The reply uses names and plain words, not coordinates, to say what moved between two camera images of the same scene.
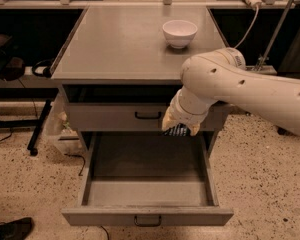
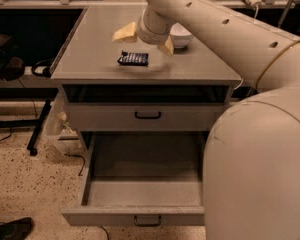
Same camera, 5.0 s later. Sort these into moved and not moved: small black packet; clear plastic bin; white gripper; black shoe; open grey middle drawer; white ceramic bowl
Moved: small black packet; white gripper
Not moved: black shoe; clear plastic bin; open grey middle drawer; white ceramic bowl
